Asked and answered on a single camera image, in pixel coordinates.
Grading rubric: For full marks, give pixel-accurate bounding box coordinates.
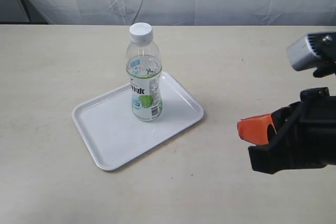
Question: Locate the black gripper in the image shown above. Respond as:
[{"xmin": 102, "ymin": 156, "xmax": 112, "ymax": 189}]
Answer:
[{"xmin": 237, "ymin": 87, "xmax": 335, "ymax": 174}]

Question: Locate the clear plastic drink bottle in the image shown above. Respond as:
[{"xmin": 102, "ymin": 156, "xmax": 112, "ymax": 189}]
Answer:
[{"xmin": 125, "ymin": 23, "xmax": 162, "ymax": 122}]

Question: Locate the white rectangular plastic tray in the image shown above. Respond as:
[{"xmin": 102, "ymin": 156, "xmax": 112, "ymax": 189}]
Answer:
[{"xmin": 72, "ymin": 72, "xmax": 204, "ymax": 171}]

